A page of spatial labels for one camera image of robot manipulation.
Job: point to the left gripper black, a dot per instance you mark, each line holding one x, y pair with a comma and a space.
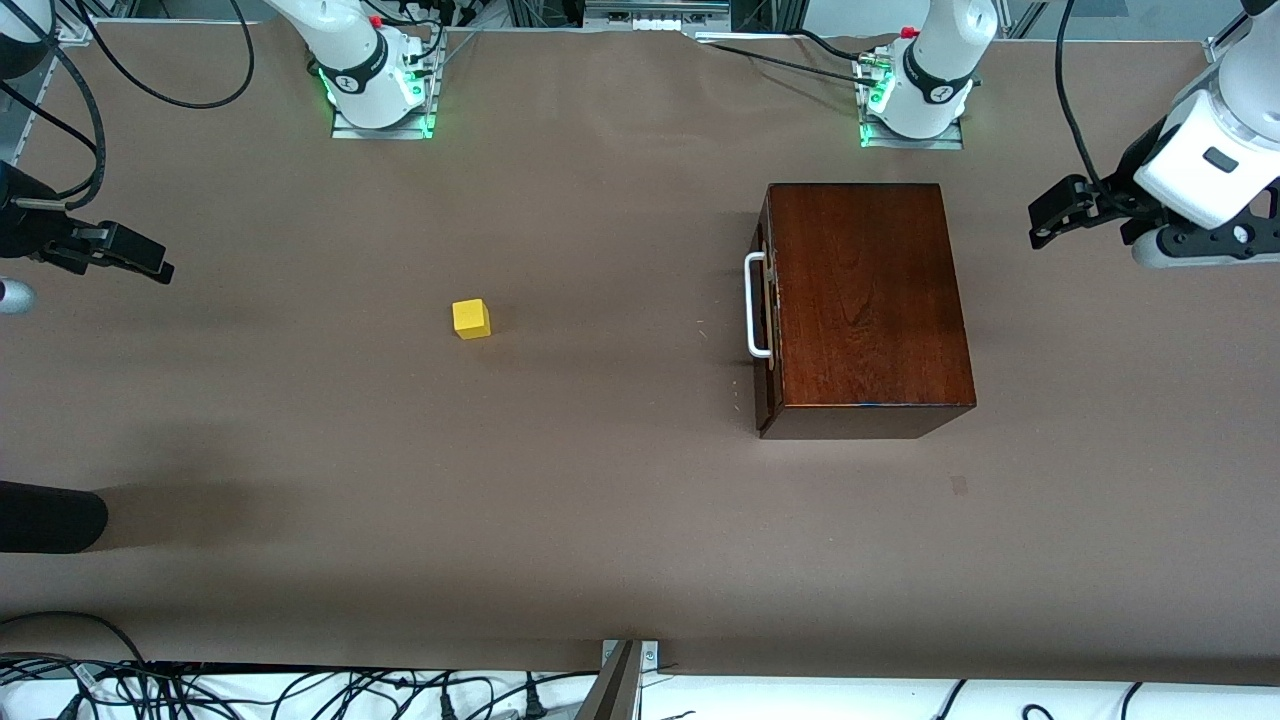
1128, 192

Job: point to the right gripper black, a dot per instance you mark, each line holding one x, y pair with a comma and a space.
22, 226

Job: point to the yellow cube block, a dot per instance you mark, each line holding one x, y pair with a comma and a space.
471, 319

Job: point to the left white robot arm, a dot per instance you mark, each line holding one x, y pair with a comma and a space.
935, 80

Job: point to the dark wooden drawer cabinet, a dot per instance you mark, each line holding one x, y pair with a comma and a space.
880, 300

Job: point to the black ribbed cylinder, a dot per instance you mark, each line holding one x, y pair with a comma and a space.
50, 515

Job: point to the brown table cover sheet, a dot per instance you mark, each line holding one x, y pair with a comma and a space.
400, 400

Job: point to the white power strip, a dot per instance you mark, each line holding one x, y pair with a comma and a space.
655, 22

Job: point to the black power plug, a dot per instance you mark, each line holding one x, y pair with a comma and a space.
447, 708
535, 707

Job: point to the aluminium frame profile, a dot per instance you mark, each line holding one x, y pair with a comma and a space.
1222, 52

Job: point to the silver frame corner bracket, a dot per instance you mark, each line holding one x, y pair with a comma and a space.
90, 32

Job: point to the small silver corner bracket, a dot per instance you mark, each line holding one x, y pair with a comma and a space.
650, 655

